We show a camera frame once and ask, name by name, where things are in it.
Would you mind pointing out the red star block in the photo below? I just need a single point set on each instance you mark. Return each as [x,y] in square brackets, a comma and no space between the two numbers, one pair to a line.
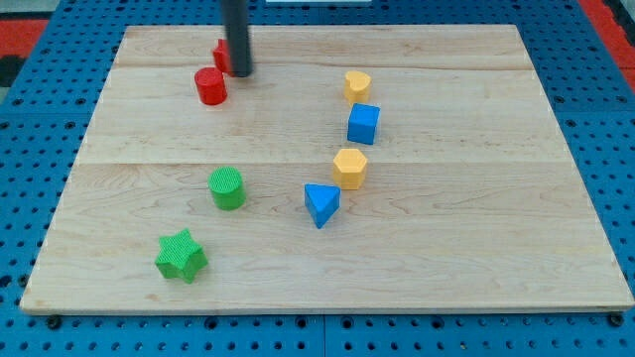
[221,56]

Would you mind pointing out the yellow heart block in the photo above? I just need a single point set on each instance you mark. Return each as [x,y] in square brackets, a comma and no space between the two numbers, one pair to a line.
[357,86]

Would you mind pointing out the green star block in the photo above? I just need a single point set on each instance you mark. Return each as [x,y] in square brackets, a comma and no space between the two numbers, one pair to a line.
[180,257]

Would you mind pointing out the blue triangle block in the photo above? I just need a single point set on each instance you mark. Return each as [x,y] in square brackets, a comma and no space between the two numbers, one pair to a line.
[321,201]

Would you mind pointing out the yellow hexagon block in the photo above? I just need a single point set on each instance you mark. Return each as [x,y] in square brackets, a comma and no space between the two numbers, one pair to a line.
[349,169]

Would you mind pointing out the blue cube block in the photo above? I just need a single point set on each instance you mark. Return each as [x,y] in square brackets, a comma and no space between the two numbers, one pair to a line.
[362,123]

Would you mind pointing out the light wooden board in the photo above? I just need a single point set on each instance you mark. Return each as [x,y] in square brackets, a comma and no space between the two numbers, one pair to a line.
[471,203]

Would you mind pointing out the green cylinder block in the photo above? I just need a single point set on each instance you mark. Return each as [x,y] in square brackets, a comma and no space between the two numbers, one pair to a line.
[226,187]

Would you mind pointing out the red cylinder block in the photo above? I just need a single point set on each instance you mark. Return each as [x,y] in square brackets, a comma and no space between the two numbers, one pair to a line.
[210,85]

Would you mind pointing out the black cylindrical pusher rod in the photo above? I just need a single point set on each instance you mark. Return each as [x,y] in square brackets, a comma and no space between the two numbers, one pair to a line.
[235,20]

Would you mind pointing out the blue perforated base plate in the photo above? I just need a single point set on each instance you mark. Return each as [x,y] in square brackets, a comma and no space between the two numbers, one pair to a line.
[55,56]

